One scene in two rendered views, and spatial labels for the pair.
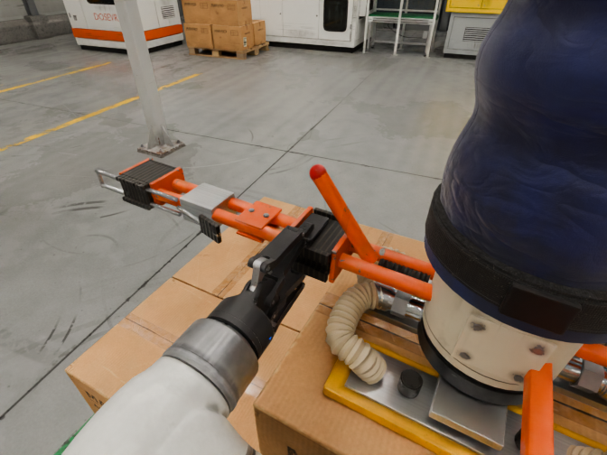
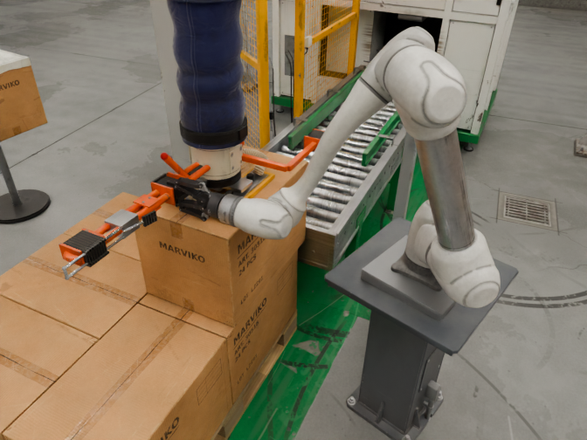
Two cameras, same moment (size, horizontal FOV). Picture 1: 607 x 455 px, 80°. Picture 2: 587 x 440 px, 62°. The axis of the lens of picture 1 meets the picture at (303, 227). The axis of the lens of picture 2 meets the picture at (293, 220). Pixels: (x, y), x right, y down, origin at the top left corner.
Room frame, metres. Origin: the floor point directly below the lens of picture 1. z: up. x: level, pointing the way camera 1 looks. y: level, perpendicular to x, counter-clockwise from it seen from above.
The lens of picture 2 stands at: (0.09, 1.30, 1.89)
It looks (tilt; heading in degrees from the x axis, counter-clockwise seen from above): 35 degrees down; 268
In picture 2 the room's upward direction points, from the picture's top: 1 degrees clockwise
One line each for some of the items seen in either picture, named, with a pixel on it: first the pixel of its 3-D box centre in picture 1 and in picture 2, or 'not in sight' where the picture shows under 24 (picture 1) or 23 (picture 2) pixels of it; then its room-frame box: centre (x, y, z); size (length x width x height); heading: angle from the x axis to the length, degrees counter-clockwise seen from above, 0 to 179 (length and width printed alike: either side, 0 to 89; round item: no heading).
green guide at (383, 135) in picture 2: not in sight; (408, 110); (-0.80, -1.80, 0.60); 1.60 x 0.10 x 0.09; 63
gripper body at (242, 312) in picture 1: (252, 313); (210, 203); (0.29, 0.06, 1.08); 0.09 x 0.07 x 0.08; 153
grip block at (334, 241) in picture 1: (320, 242); (170, 188); (0.42, -0.03, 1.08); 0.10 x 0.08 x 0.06; 152
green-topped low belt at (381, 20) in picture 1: (400, 33); not in sight; (7.70, -1.84, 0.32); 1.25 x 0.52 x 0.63; 67
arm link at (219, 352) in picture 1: (212, 362); (231, 209); (0.22, 0.10, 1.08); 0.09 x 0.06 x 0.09; 63
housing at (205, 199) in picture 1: (209, 206); (122, 223); (0.52, 0.16, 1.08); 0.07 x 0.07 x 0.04; 62
